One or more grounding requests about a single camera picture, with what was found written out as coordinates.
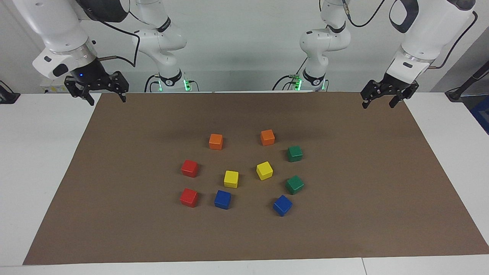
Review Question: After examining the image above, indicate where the blue cube block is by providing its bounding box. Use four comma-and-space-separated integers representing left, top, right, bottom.
273, 195, 293, 217
214, 190, 232, 210

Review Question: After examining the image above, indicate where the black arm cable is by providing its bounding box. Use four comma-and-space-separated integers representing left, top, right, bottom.
342, 0, 479, 70
76, 0, 140, 68

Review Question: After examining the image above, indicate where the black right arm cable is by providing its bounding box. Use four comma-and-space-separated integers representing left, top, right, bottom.
76, 0, 140, 68

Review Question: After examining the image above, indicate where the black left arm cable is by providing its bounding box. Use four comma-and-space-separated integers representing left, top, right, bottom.
342, 0, 479, 70

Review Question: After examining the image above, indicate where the black device at table edge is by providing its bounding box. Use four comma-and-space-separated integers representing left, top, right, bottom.
0, 80, 20, 104

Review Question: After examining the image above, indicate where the black stand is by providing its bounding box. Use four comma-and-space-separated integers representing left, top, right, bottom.
445, 59, 489, 102

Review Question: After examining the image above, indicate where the yellow cube block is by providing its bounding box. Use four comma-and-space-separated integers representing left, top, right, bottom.
256, 162, 274, 181
224, 170, 239, 188

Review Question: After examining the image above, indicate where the red cube block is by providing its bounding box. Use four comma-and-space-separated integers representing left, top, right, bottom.
181, 160, 199, 178
180, 188, 199, 208

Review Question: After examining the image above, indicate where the black base cable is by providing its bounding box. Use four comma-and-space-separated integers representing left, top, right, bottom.
144, 74, 159, 93
272, 57, 308, 91

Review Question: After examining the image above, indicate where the blue crate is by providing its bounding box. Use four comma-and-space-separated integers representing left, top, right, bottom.
471, 95, 489, 135

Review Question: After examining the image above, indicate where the brown table mat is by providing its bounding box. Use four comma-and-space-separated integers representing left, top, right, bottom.
23, 92, 489, 265

